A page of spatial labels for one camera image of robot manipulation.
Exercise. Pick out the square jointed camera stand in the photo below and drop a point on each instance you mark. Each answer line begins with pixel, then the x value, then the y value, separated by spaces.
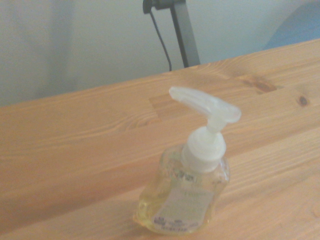
pixel 185 32

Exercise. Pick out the clear sanitizer pump bottle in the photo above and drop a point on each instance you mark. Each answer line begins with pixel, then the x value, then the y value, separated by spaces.
pixel 197 150

